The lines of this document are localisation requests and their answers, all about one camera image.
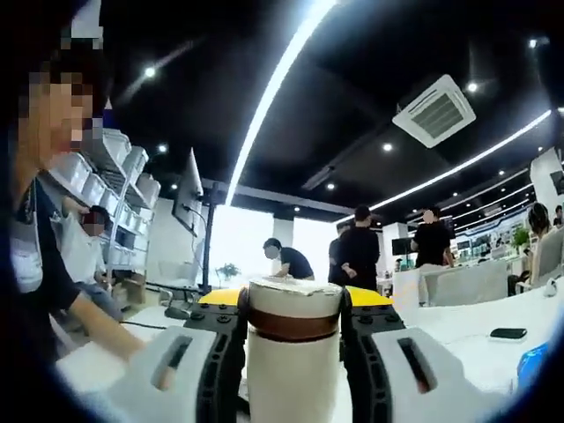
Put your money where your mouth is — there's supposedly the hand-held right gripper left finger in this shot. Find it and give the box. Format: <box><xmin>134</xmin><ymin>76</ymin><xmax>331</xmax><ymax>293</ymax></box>
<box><xmin>109</xmin><ymin>286</ymin><xmax>252</xmax><ymax>423</ymax></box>

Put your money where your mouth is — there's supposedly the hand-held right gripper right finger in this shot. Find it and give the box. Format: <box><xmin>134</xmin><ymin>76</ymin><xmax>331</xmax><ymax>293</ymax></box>
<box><xmin>338</xmin><ymin>286</ymin><xmax>490</xmax><ymax>423</ymax></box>

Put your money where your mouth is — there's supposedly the white water cup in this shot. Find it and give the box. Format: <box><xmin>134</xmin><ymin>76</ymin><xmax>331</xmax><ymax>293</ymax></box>
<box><xmin>244</xmin><ymin>323</ymin><xmax>343</xmax><ymax>423</ymax></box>

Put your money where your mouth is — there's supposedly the white brown cup lid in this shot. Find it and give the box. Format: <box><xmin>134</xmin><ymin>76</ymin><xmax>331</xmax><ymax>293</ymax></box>
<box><xmin>247</xmin><ymin>278</ymin><xmax>344</xmax><ymax>343</ymax></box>

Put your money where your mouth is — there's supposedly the white table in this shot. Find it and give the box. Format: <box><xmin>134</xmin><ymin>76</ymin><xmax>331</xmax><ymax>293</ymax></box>
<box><xmin>55</xmin><ymin>277</ymin><xmax>564</xmax><ymax>423</ymax></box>

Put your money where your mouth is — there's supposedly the black remote control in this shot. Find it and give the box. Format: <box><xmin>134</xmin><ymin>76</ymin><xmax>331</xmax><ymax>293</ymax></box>
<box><xmin>489</xmin><ymin>327</ymin><xmax>529</xmax><ymax>340</ymax></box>

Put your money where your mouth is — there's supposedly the blue tissue pack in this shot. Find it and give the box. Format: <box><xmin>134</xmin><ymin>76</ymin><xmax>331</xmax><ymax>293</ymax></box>
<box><xmin>516</xmin><ymin>341</ymin><xmax>555</xmax><ymax>394</ymax></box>

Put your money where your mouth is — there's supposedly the grey desk partition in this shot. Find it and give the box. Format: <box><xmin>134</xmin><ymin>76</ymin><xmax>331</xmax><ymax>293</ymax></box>
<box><xmin>418</xmin><ymin>262</ymin><xmax>510</xmax><ymax>308</ymax></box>

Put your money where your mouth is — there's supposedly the person's black shirt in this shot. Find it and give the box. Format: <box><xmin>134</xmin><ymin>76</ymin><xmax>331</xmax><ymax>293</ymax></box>
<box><xmin>11</xmin><ymin>175</ymin><xmax>83</xmax><ymax>367</ymax></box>

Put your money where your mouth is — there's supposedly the black monitor pole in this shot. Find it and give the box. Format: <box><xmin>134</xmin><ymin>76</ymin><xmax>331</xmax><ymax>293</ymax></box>
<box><xmin>200</xmin><ymin>180</ymin><xmax>220</xmax><ymax>294</ymax></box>

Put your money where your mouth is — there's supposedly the grey office chair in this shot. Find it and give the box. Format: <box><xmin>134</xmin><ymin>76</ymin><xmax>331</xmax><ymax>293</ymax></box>
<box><xmin>531</xmin><ymin>228</ymin><xmax>564</xmax><ymax>287</ymax></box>

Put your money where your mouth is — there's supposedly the monitor on stand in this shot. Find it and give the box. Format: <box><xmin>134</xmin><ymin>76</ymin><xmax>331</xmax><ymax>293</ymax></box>
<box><xmin>170</xmin><ymin>147</ymin><xmax>204</xmax><ymax>239</ymax></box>

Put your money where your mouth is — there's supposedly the straight ceiling light strip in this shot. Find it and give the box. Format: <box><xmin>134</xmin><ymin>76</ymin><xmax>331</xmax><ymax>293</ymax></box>
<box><xmin>367</xmin><ymin>108</ymin><xmax>553</xmax><ymax>212</ymax></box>

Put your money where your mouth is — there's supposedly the ceiling air conditioner vent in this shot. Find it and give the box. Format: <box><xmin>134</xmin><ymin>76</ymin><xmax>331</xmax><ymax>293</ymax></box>
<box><xmin>391</xmin><ymin>73</ymin><xmax>478</xmax><ymax>149</ymax></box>

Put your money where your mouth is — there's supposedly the curved ceiling light strip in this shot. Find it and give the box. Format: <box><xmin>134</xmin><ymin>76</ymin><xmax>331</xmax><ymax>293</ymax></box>
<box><xmin>224</xmin><ymin>0</ymin><xmax>340</xmax><ymax>206</ymax></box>

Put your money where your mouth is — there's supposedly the black mouse cable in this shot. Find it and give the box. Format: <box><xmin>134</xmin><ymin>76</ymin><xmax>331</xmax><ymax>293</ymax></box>
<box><xmin>121</xmin><ymin>320</ymin><xmax>169</xmax><ymax>330</ymax></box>

